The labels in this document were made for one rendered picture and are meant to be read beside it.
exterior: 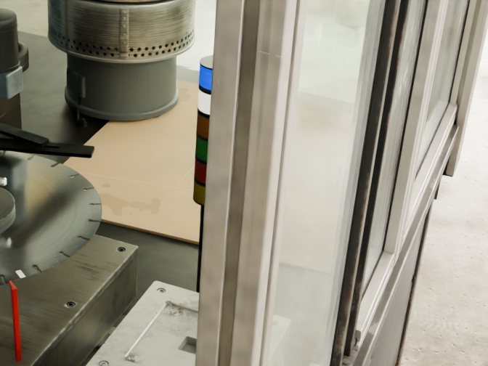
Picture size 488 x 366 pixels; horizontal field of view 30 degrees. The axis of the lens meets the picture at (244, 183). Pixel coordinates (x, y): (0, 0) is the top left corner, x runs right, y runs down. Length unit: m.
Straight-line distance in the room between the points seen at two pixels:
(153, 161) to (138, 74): 0.20
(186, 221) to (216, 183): 0.94
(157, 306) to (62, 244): 0.14
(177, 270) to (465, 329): 1.38
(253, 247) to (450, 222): 2.54
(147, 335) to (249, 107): 0.54
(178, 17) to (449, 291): 1.37
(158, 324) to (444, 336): 1.62
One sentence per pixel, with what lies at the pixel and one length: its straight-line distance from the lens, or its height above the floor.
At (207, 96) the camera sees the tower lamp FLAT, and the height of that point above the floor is 1.12.
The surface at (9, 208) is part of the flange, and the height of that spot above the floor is 0.96.
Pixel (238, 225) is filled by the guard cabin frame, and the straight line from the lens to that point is 0.62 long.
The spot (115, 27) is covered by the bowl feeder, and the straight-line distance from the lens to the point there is 1.74.
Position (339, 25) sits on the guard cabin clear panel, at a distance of 0.77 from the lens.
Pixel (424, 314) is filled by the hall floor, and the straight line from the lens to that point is 2.68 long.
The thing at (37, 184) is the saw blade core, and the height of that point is 0.95.
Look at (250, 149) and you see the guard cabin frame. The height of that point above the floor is 1.31.
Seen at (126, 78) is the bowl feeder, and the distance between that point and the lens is 1.82.
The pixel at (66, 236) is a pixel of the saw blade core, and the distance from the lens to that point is 1.14.
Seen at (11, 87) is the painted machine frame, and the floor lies 1.02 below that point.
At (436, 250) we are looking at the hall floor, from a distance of 2.97.
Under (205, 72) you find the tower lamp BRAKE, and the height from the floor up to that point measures 1.15.
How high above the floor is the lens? 1.57
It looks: 30 degrees down
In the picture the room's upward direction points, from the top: 5 degrees clockwise
